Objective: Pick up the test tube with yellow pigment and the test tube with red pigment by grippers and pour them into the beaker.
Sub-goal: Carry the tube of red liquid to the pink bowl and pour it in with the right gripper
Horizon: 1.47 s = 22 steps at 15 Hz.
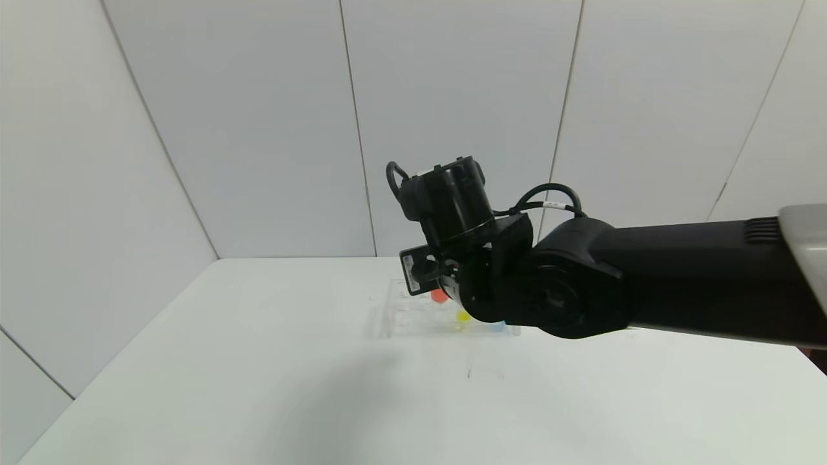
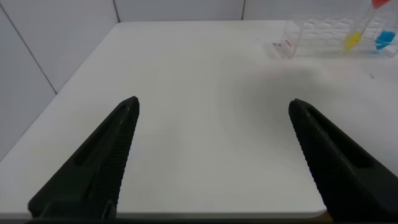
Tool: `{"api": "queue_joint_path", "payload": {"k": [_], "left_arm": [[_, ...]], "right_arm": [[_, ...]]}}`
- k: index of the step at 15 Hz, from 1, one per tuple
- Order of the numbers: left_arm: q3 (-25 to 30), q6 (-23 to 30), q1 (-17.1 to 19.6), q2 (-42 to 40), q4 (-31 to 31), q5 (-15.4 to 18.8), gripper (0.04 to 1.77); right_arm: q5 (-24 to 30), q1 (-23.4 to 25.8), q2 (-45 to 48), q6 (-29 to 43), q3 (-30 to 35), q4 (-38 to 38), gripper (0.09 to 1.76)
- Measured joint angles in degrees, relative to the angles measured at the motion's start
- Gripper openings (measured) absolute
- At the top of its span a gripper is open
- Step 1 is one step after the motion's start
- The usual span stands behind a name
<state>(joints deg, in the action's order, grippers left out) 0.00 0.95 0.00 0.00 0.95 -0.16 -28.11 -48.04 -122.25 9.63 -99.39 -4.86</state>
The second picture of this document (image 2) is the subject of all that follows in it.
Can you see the test tube with blue pigment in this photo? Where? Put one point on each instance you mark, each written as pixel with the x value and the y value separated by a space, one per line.
pixel 385 39

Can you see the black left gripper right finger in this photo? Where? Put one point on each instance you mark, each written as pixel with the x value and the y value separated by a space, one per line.
pixel 351 174

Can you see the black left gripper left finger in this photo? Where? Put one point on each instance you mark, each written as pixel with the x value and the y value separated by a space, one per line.
pixel 90 174

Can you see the clear plastic test tube rack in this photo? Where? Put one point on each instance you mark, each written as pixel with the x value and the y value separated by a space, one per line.
pixel 317 40

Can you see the test tube with yellow pigment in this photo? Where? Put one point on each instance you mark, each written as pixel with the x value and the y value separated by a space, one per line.
pixel 352 41

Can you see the test tube with red pigment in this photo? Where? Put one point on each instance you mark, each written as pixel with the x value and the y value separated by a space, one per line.
pixel 380 3

